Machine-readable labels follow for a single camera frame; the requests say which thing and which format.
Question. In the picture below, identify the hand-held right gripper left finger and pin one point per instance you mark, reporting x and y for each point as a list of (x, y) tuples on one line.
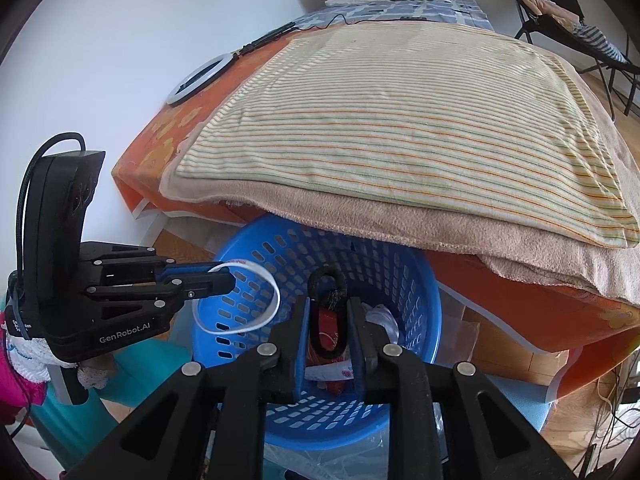
[(301, 355)]

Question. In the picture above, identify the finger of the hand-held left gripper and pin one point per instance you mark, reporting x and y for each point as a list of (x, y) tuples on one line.
[(210, 287), (195, 271)]

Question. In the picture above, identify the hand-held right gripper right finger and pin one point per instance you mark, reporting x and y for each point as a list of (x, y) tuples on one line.
[(357, 360)]

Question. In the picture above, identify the red cardboard box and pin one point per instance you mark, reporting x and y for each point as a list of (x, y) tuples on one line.
[(327, 327)]

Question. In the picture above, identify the white plastic bag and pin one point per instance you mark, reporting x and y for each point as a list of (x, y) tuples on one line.
[(382, 320)]

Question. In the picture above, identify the blue plastic basket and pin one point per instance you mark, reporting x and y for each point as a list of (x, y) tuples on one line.
[(280, 255)]

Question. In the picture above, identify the person's left forearm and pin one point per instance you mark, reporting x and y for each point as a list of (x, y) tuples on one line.
[(12, 390)]

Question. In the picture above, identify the person's left hand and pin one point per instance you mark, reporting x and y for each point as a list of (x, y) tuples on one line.
[(97, 374)]

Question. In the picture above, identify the teal plastic stool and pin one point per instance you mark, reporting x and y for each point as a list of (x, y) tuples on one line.
[(135, 365)]

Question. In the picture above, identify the orange bed sheet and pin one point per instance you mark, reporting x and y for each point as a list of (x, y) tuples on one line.
[(150, 150)]

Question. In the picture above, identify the beige blanket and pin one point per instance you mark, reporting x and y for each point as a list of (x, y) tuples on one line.
[(400, 225)]

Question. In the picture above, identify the blue foam mat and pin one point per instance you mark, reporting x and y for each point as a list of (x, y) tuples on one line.
[(515, 400)]

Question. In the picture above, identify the striped blanket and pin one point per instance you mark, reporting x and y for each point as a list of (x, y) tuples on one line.
[(400, 135)]

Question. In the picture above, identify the black light stand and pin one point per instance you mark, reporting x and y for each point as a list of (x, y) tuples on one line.
[(265, 39)]

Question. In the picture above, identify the blue patterned sheet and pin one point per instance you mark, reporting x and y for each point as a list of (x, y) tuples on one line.
[(390, 7)]

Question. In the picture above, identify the striped cloth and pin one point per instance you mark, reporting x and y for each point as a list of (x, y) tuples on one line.
[(600, 45)]

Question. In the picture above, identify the beige garment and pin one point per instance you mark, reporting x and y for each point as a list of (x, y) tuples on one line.
[(545, 7)]

